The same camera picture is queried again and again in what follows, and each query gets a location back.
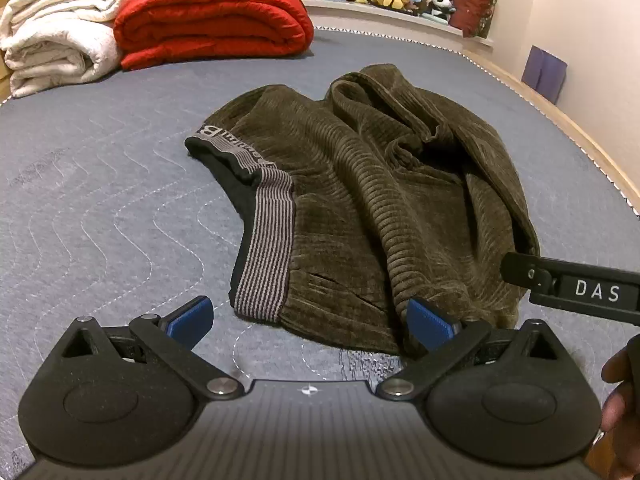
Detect purple paper sheet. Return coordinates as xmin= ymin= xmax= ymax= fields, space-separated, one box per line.
xmin=521 ymin=45 xmax=568 ymax=106

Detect white window ledge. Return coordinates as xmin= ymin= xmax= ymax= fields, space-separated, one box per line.
xmin=302 ymin=0 xmax=496 ymax=53

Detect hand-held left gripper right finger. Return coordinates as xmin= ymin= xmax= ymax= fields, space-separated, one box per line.
xmin=375 ymin=297 xmax=562 ymax=404

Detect dark red pillow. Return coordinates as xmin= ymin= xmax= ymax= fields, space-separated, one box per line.
xmin=447 ymin=0 xmax=501 ymax=40

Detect white folded blanket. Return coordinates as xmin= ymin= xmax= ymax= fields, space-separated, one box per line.
xmin=0 ymin=0 xmax=141 ymax=99

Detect red folded quilt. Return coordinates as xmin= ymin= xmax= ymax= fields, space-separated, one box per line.
xmin=112 ymin=0 xmax=315 ymax=72

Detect olive corduroy pants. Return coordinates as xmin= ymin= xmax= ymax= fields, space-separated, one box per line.
xmin=184 ymin=64 xmax=542 ymax=358

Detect grey quilted mattress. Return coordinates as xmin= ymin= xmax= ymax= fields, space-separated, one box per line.
xmin=0 ymin=27 xmax=637 ymax=480

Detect person's right hand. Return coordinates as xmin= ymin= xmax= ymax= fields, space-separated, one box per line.
xmin=601 ymin=347 xmax=640 ymax=435

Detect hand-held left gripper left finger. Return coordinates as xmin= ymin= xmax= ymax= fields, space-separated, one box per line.
xmin=60 ymin=295 xmax=246 ymax=402

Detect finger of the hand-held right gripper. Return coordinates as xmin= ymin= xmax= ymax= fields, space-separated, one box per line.
xmin=501 ymin=251 xmax=557 ymax=292

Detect wooden bed frame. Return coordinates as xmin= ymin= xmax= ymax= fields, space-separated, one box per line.
xmin=460 ymin=42 xmax=640 ymax=221

